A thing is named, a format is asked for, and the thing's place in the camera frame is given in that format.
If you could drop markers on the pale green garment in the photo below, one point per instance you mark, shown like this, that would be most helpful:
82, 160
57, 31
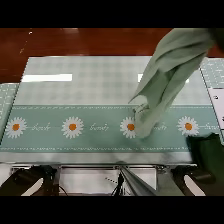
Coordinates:
166, 76

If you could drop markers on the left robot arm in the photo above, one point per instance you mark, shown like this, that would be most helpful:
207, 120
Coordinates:
28, 180

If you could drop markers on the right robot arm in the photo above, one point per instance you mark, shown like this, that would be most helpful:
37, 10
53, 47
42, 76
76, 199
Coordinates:
191, 181

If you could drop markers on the dark green garment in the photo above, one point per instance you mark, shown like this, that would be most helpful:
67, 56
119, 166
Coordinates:
208, 150

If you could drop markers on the silver frame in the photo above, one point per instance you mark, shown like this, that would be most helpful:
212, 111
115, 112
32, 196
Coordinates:
141, 186

